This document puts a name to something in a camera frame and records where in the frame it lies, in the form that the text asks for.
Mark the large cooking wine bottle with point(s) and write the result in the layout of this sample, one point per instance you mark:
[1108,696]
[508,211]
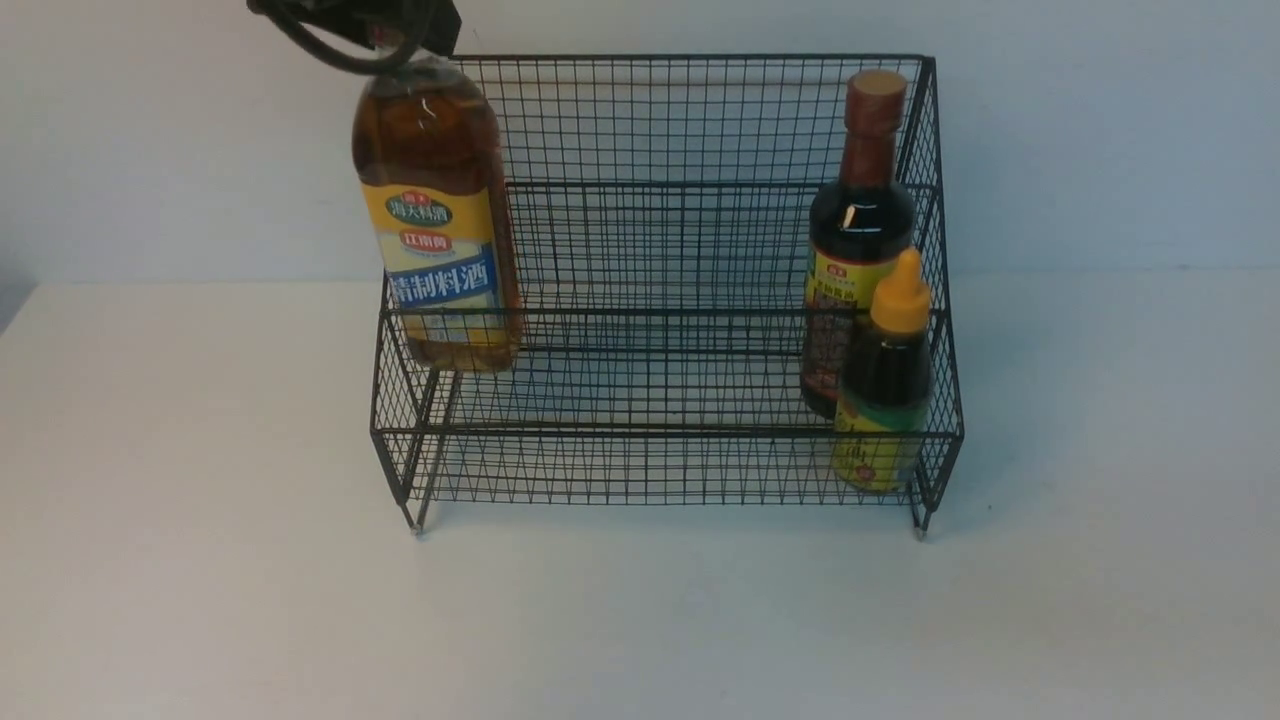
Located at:
[426,149]

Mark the dark soy sauce bottle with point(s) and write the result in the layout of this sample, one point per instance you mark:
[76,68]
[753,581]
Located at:
[859,224]

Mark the black wire mesh rack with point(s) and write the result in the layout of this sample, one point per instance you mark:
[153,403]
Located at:
[661,220]

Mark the small yellow-capped sauce bottle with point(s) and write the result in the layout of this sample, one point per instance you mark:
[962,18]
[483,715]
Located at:
[885,385]

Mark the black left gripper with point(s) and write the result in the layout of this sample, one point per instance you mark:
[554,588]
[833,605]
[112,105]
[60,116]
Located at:
[411,26]

